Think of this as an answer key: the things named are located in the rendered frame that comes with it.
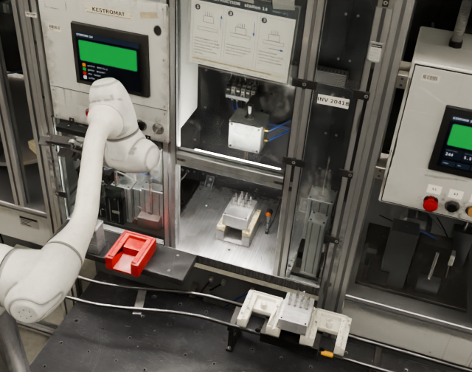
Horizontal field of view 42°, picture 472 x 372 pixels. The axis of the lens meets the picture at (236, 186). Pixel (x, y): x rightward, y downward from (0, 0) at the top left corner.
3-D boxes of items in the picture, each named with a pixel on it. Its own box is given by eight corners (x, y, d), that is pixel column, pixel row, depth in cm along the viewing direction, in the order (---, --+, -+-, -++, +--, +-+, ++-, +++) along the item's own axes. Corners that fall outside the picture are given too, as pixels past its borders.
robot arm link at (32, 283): (80, 241, 138) (24, 231, 140) (45, 298, 123) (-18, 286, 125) (85, 284, 145) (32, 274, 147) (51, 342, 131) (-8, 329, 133)
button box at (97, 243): (78, 249, 223) (75, 224, 216) (89, 236, 229) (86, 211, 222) (98, 255, 221) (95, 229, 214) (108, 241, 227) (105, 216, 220)
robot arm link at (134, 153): (130, 159, 190) (117, 121, 184) (170, 163, 182) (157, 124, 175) (109, 177, 183) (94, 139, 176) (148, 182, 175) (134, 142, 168)
